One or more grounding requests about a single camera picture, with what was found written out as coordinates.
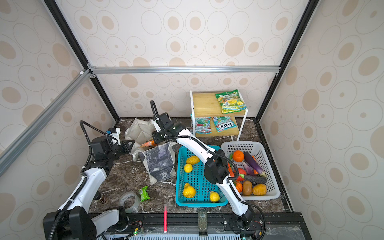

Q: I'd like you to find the cream canvas tote bag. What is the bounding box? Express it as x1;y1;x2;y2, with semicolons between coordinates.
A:
125;119;177;185

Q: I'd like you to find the clear tape roll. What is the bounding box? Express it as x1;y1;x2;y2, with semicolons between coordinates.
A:
119;192;140;213

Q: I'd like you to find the teal plastic basket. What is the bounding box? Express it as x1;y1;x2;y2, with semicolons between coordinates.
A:
175;147;228;208

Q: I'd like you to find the yellow lemon front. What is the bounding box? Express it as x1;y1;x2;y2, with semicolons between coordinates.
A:
209;191;220;203

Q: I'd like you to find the diagonal aluminium frame bar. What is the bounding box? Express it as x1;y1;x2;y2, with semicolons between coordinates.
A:
1;70;91;175

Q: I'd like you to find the horizontal aluminium frame bar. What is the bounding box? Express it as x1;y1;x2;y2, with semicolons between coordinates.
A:
88;66;280;74

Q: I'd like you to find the green crumpled wrapper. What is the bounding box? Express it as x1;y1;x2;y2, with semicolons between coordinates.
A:
139;186;150;202

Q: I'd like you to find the yellow orange potato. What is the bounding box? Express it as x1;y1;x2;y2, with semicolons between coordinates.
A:
252;184;267;197

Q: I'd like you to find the brown potato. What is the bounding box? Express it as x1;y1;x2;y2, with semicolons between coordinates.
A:
242;181;253;196

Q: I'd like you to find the white plastic basket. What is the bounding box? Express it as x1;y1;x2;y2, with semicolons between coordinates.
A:
221;141;280;201

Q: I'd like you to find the pink marker pen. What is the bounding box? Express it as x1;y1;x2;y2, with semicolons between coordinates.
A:
164;204;168;234

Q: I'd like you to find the large bumpy yellow lemon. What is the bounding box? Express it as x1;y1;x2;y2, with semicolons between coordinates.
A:
183;183;196;199

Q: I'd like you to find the green yellow snack bag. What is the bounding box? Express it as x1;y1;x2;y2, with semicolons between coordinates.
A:
215;90;247;115

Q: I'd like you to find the small yellow lemon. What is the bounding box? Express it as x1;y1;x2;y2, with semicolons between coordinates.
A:
184;164;193;173

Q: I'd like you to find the green Fox's candy bag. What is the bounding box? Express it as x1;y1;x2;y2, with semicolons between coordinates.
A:
213;116;236;133

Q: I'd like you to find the orange fruit in white basket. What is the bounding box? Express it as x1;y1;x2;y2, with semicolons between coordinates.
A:
232;151;245;163

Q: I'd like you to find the small orange pumpkin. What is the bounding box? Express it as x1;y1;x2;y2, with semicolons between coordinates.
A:
236;182;243;194

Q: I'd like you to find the orange carrot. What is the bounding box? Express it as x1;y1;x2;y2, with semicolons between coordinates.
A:
228;163;235;177

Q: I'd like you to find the white wooden two-tier shelf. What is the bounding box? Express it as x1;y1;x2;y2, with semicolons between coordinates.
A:
190;91;249;141

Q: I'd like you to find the small dark bottle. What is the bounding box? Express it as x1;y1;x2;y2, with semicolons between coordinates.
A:
94;191;108;204

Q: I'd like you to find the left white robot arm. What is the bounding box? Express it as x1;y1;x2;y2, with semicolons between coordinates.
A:
43;121;135;240

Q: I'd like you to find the bumpy yellow citron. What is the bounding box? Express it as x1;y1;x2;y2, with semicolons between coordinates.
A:
186;156;200;165

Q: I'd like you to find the dark cucumber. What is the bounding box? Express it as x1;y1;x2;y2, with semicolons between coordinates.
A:
239;174;267;185

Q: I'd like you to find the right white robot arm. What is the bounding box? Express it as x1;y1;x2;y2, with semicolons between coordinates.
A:
150;100;267;234

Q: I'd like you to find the teal red snack bag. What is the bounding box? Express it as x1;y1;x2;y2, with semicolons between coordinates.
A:
195;117;212;134

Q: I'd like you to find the purple eggplant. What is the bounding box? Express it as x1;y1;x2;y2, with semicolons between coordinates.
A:
244;152;267;177

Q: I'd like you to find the orange pink snack bag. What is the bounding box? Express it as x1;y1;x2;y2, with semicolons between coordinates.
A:
140;140;157;148

